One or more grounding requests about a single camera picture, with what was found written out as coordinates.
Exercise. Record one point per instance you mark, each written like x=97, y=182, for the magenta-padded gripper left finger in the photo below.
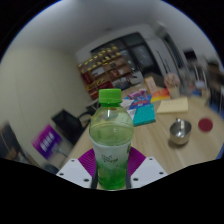
x=71, y=171

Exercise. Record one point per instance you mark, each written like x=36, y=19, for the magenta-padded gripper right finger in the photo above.
x=150, y=170

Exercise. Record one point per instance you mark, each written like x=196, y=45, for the green drink bottle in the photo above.
x=111, y=133

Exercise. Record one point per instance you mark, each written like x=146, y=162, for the purple sign board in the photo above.
x=46, y=141

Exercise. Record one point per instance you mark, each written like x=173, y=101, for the small steel cup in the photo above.
x=180, y=133

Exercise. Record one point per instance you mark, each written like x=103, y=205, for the black office chair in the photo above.
x=68, y=123

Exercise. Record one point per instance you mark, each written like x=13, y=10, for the teal notebook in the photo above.
x=144, y=115

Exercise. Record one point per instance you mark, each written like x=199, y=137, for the yellow notebook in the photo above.
x=173, y=106

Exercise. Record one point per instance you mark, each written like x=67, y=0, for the blue printed book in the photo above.
x=140, y=102

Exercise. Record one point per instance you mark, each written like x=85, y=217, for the orange book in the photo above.
x=160, y=95

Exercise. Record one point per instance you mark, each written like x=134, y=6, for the brown cardboard box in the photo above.
x=150, y=84

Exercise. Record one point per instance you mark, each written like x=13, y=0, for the wrapped flower bouquet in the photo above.
x=171, y=81

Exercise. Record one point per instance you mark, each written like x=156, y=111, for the wooden shelf unit with trophies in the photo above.
x=103, y=71

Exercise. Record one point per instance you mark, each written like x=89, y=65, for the white wall air conditioner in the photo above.
x=160, y=29

